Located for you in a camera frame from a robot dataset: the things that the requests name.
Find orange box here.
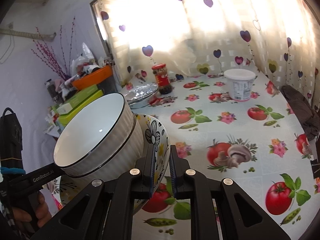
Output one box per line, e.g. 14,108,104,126
72,65,113,90

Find white plastic tub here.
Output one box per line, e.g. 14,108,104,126
223,69,256,101

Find floral yellow patterned plate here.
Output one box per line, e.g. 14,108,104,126
59,114,170,206

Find heart pattern curtain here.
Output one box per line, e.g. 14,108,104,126
97,0,319,110

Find stacked foil trays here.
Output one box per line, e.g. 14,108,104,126
121,83,158,109

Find purple dried flower branches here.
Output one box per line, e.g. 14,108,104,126
31,17,76,81

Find red label sauce jar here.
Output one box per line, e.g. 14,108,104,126
152,63,172,95

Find dark glass jar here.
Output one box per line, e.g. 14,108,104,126
44,79,59,102

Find lime green box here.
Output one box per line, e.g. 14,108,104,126
58,90,103,127

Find white ribbed bowl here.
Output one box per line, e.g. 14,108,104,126
54,93,136,176
68,118,144,184

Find light green box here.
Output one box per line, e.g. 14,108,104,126
57,85,98,115

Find dark dotted cloth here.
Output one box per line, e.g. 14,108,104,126
280,85,319,140

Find person left hand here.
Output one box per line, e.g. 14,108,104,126
12,192,52,230

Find vegetable print tablecloth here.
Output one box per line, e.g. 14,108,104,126
135,73,319,239

